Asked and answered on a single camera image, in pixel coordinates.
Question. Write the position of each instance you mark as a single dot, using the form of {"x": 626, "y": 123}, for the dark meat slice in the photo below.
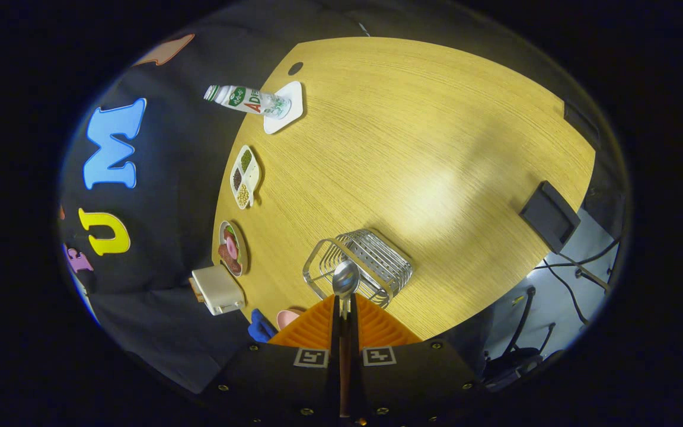
{"x": 232, "y": 265}

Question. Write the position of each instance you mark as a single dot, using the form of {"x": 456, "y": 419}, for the pink plate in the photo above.
{"x": 287, "y": 319}

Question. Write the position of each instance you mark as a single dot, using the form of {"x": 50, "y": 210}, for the pile of green beans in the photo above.
{"x": 246, "y": 160}

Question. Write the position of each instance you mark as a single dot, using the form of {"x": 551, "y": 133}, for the toast slice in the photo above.
{"x": 196, "y": 290}

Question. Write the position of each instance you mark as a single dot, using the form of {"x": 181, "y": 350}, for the pink ham slice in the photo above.
{"x": 232, "y": 248}

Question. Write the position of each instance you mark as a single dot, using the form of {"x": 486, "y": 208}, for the pile of yellow beans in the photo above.
{"x": 243, "y": 196}

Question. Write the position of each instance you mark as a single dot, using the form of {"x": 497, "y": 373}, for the blue cloth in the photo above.
{"x": 258, "y": 329}

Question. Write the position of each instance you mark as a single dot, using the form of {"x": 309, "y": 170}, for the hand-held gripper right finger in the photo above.
{"x": 354, "y": 332}

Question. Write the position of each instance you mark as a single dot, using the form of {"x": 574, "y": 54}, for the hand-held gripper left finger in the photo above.
{"x": 335, "y": 332}

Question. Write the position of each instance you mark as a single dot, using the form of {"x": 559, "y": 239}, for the white bottle with green label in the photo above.
{"x": 246, "y": 99}

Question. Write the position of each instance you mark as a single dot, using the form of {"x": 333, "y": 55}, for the white toaster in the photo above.
{"x": 223, "y": 290}

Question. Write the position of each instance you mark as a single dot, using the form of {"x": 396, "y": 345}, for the white divided tray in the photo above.
{"x": 254, "y": 172}

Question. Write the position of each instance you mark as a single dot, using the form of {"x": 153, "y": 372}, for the white oval food plate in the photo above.
{"x": 243, "y": 249}

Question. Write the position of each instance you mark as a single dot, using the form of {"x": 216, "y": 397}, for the pile of dark beans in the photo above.
{"x": 237, "y": 178}

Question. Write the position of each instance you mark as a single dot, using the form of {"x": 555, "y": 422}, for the white coaster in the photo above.
{"x": 294, "y": 95}

